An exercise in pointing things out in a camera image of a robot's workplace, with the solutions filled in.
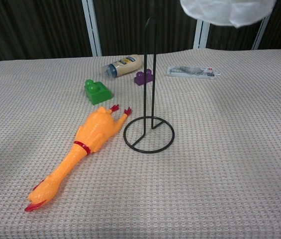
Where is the purple toy building block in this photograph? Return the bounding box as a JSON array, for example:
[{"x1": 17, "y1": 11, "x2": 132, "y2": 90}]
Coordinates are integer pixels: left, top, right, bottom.
[{"x1": 134, "y1": 68, "x2": 155, "y2": 87}]

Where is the orange rubber chicken toy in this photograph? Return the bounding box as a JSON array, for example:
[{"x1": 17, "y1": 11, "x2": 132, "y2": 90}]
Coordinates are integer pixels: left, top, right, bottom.
[{"x1": 24, "y1": 104, "x2": 133, "y2": 213}]

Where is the green toy building block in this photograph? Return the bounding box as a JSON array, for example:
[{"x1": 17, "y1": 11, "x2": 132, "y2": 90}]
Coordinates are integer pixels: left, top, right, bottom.
[{"x1": 84, "y1": 79, "x2": 113, "y2": 105}]

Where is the mayonnaise squeeze bottle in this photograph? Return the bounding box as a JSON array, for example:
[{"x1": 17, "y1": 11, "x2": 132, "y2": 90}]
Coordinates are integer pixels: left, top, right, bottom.
[{"x1": 101, "y1": 54, "x2": 145, "y2": 80}]

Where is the flat white packaged card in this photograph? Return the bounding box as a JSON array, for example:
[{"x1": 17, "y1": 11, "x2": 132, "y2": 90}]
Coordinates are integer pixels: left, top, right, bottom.
[{"x1": 166, "y1": 66, "x2": 222, "y2": 79}]

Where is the beige waffle-weave tablecloth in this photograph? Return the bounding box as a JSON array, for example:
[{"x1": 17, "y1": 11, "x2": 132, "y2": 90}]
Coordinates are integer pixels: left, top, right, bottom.
[{"x1": 0, "y1": 48, "x2": 281, "y2": 239}]

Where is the black wire paper towel holder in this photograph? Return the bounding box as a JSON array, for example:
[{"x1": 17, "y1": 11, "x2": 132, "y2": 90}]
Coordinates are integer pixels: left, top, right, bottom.
[{"x1": 123, "y1": 17, "x2": 175, "y2": 153}]

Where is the white metal partition post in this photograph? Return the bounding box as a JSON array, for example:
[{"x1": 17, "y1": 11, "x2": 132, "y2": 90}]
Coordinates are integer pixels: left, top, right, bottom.
[
  {"x1": 82, "y1": 0, "x2": 103, "y2": 57},
  {"x1": 193, "y1": 19, "x2": 210, "y2": 50},
  {"x1": 252, "y1": 14, "x2": 272, "y2": 50}
]

